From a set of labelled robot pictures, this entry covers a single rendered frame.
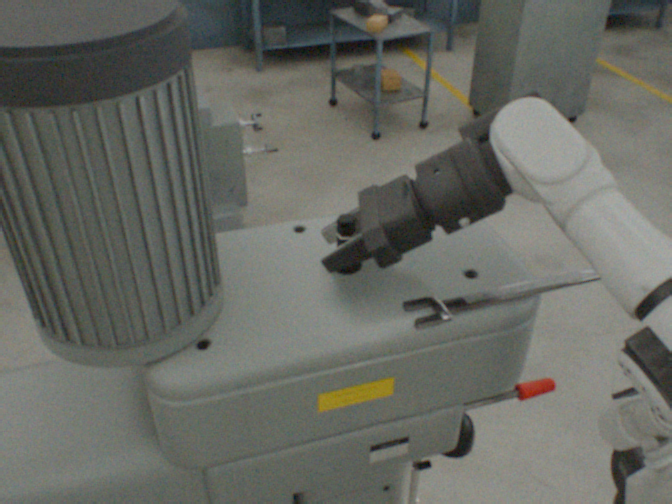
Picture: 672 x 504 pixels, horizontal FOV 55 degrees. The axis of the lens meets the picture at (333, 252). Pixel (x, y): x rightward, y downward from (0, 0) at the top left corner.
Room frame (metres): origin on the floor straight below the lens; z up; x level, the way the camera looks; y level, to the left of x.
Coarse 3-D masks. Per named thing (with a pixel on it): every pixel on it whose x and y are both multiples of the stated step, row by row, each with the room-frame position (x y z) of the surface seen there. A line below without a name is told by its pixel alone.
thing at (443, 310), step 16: (576, 272) 0.60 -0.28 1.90; (592, 272) 0.60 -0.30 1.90; (496, 288) 0.57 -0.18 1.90; (512, 288) 0.57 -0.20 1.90; (528, 288) 0.57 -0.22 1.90; (544, 288) 0.57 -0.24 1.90; (560, 288) 0.58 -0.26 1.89; (416, 304) 0.54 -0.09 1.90; (432, 304) 0.54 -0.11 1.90; (448, 304) 0.54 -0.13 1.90; (464, 304) 0.54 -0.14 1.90; (480, 304) 0.54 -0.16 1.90; (416, 320) 0.52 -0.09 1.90; (432, 320) 0.52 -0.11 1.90; (448, 320) 0.52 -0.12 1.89
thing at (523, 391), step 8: (520, 384) 0.59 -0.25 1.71; (528, 384) 0.59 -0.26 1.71; (536, 384) 0.60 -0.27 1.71; (544, 384) 0.60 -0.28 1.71; (552, 384) 0.60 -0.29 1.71; (504, 392) 0.59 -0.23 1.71; (512, 392) 0.59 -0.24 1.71; (520, 392) 0.58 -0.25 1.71; (528, 392) 0.58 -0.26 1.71; (536, 392) 0.59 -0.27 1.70; (544, 392) 0.59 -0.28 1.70; (480, 400) 0.57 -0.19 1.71; (488, 400) 0.57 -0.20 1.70; (496, 400) 0.57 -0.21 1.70; (504, 400) 0.58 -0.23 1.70; (520, 400) 0.58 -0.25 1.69; (464, 408) 0.56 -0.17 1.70; (472, 408) 0.56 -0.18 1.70
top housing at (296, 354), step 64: (256, 256) 0.64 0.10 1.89; (320, 256) 0.64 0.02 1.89; (448, 256) 0.64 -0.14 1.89; (512, 256) 0.64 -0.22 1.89; (256, 320) 0.52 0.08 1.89; (320, 320) 0.52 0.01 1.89; (384, 320) 0.52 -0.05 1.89; (512, 320) 0.55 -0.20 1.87; (192, 384) 0.44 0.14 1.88; (256, 384) 0.46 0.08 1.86; (320, 384) 0.48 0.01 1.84; (384, 384) 0.50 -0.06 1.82; (448, 384) 0.52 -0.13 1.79; (512, 384) 0.56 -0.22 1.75; (192, 448) 0.44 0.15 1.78; (256, 448) 0.46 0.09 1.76
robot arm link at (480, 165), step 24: (528, 96) 0.67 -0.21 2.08; (480, 120) 0.67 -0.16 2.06; (456, 144) 0.64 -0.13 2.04; (480, 144) 0.64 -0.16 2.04; (456, 168) 0.60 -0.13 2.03; (480, 168) 0.59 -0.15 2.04; (504, 168) 0.60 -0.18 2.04; (480, 192) 0.58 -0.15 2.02; (504, 192) 0.60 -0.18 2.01; (528, 192) 0.61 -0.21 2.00; (480, 216) 0.59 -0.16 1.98
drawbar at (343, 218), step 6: (342, 216) 0.63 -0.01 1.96; (348, 216) 0.63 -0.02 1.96; (342, 222) 0.61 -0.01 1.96; (348, 222) 0.61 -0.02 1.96; (354, 222) 0.62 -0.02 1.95; (342, 228) 0.61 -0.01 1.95; (348, 228) 0.61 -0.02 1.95; (354, 228) 0.62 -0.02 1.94; (342, 234) 0.61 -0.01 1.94; (348, 234) 0.61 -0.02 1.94; (342, 240) 0.61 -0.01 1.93; (342, 270) 0.61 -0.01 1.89; (348, 270) 0.61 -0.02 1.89
